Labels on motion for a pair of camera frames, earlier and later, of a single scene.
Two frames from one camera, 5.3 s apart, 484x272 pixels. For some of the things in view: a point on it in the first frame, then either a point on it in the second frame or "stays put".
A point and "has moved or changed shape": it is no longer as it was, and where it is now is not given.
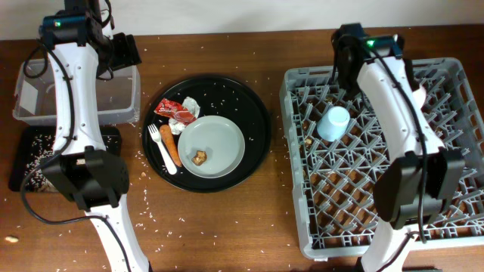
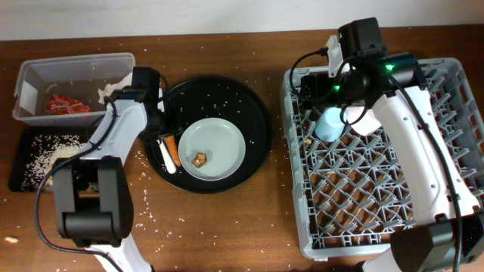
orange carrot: (170, 144) stays put
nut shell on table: (11, 239) stays put
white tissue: (188, 103) to (109, 89)
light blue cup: (333, 125) stays put
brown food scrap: (200, 158) stays put
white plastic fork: (155, 134) stays put
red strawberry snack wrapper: (171, 109) has moved or changed shape
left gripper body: (121, 53) to (160, 125)
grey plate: (219, 137) stays put
